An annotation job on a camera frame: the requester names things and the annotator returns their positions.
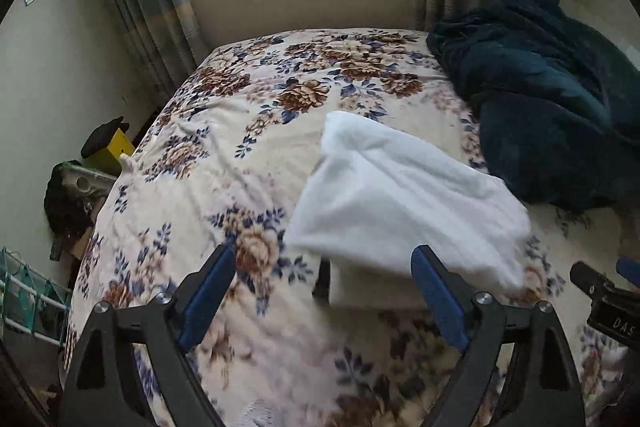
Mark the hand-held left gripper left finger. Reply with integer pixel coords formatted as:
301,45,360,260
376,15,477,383
59,243,237,427

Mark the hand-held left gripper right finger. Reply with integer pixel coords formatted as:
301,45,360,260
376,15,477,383
410,244,586,427

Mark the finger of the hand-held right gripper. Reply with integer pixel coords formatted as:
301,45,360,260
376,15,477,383
615,257,640,280
570,261,618,305

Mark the white t-shirt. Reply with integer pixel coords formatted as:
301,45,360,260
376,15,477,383
285,110,532,310

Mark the floral blanket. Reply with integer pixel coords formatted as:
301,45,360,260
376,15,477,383
57,28,631,427

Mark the white appliance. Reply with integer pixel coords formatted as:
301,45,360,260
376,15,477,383
62,167,118,198

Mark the black bag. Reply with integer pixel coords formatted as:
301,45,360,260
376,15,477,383
44,164,96,240

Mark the yellow box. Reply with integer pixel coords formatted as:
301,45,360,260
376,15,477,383
102,127,136,172

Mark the dark teal blanket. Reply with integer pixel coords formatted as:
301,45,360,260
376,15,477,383
426,0,640,214

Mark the black hat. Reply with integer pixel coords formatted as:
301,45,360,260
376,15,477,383
80,117,130,159

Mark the teal wire rack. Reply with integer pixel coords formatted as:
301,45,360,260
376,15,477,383
0,247,73,348

